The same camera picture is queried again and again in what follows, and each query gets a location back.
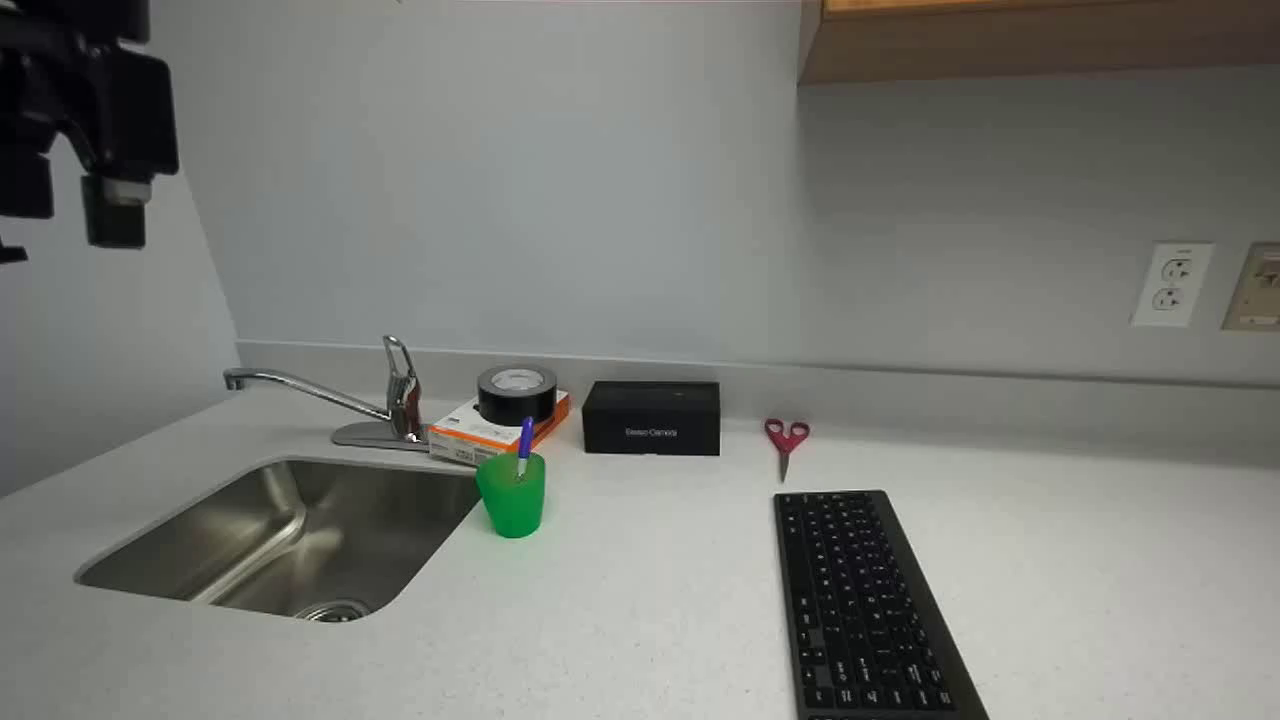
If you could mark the dark robot gripper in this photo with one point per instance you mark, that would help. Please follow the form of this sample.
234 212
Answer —
83 82

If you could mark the blue pen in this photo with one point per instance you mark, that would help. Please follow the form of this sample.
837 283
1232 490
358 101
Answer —
527 439

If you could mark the green plastic cup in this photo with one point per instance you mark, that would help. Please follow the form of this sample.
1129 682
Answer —
513 498

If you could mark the chrome sink faucet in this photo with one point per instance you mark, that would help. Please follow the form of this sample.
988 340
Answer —
398 401

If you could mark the stainless steel sink basin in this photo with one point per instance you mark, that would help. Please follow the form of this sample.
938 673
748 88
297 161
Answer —
303 533

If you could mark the orange and white box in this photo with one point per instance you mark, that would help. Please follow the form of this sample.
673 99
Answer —
462 425

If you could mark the black rectangular box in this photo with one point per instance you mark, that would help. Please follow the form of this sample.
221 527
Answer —
650 418

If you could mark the black computer keyboard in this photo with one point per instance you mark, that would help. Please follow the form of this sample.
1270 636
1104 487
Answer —
866 614

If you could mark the black duct tape roll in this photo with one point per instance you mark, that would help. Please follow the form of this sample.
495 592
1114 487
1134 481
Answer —
517 395

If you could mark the wooden wall cabinet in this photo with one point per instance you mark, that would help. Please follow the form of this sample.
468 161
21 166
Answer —
1043 32

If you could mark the white wall power outlet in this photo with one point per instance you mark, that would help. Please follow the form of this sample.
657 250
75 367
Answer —
1173 287

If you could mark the beige wall plate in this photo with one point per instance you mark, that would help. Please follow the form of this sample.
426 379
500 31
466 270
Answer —
1259 287

